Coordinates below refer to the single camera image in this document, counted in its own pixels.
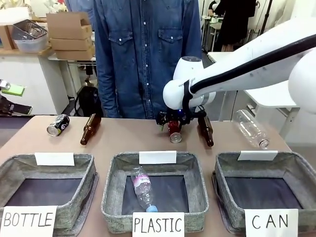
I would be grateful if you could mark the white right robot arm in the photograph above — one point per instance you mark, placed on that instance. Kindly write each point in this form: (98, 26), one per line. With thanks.
(247, 66)

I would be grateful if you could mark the grey fabric basket labelled bottle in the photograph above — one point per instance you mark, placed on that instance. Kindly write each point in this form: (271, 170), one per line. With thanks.
(81, 197)

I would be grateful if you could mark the grey fabric basket labelled can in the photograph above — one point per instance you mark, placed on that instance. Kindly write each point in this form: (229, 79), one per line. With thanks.
(222, 192)

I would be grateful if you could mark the white paper sign CAN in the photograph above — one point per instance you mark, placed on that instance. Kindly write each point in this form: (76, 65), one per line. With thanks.
(270, 222)

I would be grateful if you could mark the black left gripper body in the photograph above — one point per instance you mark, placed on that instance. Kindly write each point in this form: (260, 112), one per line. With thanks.
(12, 106)

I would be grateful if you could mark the blank white paper card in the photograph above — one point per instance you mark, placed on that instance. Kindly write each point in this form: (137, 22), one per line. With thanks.
(258, 155)
(54, 159)
(158, 157)

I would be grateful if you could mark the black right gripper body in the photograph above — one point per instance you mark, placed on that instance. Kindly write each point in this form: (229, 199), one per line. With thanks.
(190, 117)

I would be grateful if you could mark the brown glass bottle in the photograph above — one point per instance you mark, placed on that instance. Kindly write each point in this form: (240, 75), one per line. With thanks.
(206, 130)
(91, 128)

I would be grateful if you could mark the person in black clothes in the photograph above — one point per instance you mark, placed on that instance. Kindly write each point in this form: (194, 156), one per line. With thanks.
(237, 24)

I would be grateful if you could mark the white paper sign PLASTIC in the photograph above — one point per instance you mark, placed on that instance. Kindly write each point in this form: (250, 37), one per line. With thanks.
(158, 224)

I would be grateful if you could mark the open cardboard box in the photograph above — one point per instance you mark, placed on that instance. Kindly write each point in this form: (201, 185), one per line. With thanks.
(70, 24)

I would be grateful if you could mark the black drink can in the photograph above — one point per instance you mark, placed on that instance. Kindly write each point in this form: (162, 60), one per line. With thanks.
(58, 125)

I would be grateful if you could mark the plastic bottle with pink label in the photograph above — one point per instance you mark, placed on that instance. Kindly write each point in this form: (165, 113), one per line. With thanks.
(143, 190)

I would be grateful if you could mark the clear plastic bottle without label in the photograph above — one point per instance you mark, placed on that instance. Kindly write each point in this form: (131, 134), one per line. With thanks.
(250, 129)

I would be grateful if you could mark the small brown cardboard box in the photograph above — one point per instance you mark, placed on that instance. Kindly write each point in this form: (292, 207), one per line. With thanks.
(6, 37)

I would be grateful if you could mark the clear plastic storage bin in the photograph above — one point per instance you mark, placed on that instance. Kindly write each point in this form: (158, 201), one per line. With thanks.
(30, 37)

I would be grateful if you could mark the white desk with shelf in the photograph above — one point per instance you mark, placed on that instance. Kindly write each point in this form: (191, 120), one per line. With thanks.
(34, 79)

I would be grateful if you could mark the black backpack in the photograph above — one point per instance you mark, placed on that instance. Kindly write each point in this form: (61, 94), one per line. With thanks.
(86, 101)

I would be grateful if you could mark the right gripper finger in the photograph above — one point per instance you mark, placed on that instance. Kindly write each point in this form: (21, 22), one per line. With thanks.
(180, 126)
(163, 125)

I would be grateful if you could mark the grey fabric basket labelled plastic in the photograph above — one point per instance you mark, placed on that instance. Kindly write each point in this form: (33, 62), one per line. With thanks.
(116, 197)

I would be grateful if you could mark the red drink can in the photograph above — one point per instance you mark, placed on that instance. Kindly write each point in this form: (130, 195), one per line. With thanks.
(174, 134)

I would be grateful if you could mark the person in denim shirt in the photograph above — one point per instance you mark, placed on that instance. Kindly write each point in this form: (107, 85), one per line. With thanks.
(143, 54)

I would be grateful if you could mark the white paper sign BOTTLE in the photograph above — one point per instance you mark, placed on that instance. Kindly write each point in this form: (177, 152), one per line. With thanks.
(27, 221)

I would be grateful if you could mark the flat closed cardboard box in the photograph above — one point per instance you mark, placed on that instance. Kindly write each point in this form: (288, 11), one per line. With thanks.
(75, 54)
(71, 44)

